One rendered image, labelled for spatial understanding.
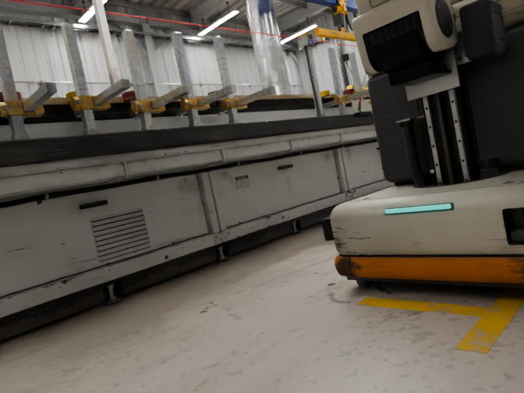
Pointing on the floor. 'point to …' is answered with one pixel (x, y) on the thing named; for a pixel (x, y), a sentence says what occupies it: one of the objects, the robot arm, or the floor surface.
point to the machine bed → (161, 213)
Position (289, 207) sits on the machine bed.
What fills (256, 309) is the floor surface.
